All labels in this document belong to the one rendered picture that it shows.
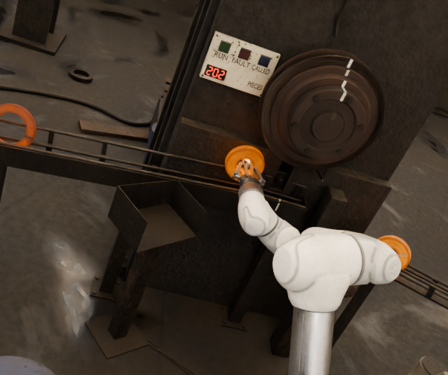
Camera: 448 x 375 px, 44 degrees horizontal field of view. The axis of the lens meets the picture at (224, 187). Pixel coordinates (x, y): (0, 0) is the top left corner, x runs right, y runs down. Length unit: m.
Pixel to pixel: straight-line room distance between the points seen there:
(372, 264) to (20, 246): 1.77
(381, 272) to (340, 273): 0.11
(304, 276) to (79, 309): 1.40
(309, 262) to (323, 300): 0.10
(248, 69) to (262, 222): 0.63
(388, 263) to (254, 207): 0.60
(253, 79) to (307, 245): 1.01
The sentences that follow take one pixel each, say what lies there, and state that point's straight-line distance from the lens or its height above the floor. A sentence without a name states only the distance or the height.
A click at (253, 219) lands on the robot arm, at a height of 0.85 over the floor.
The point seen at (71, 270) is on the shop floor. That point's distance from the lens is 2.65.
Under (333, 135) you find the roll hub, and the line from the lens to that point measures 2.07.
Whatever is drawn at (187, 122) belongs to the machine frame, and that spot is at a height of 0.87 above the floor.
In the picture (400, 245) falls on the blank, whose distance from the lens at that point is 2.34.
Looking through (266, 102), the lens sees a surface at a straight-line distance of 2.06.
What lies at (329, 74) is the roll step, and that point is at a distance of 2.04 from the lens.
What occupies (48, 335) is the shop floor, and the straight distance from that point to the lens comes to 2.37.
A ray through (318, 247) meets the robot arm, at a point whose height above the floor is 1.13.
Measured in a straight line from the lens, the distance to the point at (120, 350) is 2.39.
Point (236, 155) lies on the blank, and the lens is 2.14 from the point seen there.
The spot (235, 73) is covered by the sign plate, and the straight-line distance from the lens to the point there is 2.15.
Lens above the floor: 1.78
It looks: 29 degrees down
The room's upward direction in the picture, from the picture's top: 24 degrees clockwise
